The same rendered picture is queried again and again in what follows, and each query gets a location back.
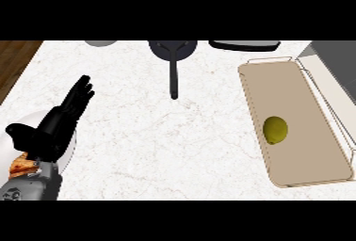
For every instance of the dark grey appliance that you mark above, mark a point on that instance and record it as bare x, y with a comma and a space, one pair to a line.
335, 66

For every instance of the yellow-green lemon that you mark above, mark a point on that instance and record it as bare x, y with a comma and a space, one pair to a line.
274, 130

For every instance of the black and grey flat tray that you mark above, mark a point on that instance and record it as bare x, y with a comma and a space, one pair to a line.
243, 45

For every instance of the orange-brown pizza slice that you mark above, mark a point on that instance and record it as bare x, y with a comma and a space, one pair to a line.
19, 165

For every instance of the grey round bowl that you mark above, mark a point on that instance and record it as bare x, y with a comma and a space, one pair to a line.
100, 43

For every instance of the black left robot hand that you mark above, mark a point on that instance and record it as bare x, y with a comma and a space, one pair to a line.
50, 125

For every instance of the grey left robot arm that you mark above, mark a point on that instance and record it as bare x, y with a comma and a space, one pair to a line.
29, 185

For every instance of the dark grey frying pan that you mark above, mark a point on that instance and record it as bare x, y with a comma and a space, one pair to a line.
172, 53

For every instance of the white round plate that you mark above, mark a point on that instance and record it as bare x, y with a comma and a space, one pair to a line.
13, 150

